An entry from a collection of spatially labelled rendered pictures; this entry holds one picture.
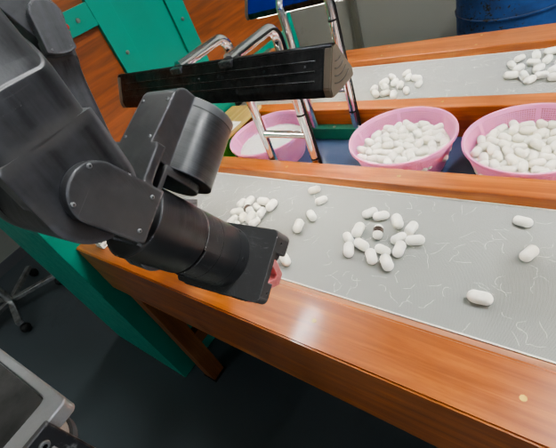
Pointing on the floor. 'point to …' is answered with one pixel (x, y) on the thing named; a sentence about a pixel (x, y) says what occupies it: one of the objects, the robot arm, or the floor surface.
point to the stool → (10, 298)
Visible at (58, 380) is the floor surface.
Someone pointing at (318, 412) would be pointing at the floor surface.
